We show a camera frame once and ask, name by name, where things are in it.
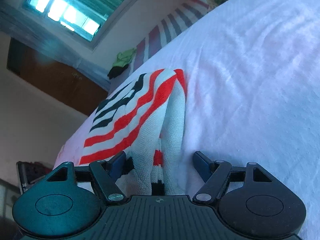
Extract grey left curtain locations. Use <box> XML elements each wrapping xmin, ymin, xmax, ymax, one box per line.
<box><xmin>1</xmin><ymin>3</ymin><xmax>111</xmax><ymax>91</ymax></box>

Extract brown wooden door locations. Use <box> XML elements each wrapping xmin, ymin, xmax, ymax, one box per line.
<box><xmin>7</xmin><ymin>38</ymin><xmax>108</xmax><ymax>116</ymax></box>

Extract striped knit sweater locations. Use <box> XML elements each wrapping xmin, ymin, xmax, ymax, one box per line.
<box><xmin>79</xmin><ymin>69</ymin><xmax>186</xmax><ymax>196</ymax></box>

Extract green cloth on bed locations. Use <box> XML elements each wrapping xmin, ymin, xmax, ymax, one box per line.
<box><xmin>112</xmin><ymin>48</ymin><xmax>137</xmax><ymax>67</ymax></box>

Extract window with green glass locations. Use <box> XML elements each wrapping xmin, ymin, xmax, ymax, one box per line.
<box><xmin>22</xmin><ymin>0</ymin><xmax>138</xmax><ymax>50</ymax></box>

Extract black cloth on bed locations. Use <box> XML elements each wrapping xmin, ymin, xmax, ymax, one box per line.
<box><xmin>107</xmin><ymin>64</ymin><xmax>129</xmax><ymax>80</ymax></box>

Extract pink floral bed sheet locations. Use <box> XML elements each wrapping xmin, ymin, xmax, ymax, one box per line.
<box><xmin>53</xmin><ymin>0</ymin><xmax>319</xmax><ymax>239</ymax></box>

